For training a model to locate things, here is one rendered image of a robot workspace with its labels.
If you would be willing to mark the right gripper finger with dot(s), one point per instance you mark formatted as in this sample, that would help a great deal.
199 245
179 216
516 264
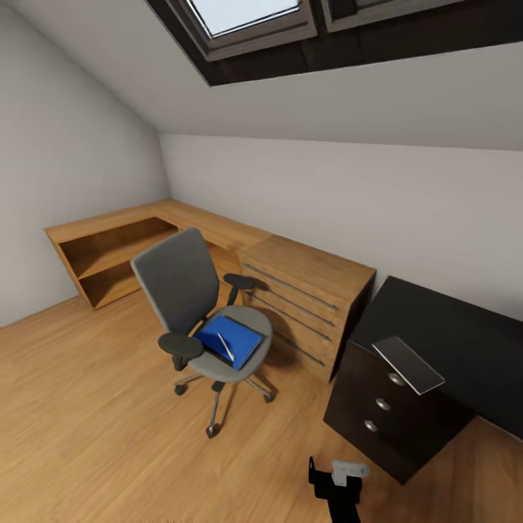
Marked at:
312 473

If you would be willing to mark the cabinet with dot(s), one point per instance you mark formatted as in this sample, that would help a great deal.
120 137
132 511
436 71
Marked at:
375 409
313 299

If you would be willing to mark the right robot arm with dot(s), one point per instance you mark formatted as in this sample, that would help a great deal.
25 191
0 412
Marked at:
341 488

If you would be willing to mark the folder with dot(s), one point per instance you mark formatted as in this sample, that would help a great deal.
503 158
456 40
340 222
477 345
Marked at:
241 341

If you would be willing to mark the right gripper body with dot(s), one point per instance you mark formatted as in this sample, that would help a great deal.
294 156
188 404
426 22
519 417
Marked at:
325 488

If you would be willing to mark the swivel chair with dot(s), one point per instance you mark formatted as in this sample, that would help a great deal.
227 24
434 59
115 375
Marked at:
180 280

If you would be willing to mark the notebook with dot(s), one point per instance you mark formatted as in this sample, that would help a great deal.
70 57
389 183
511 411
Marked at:
418 373

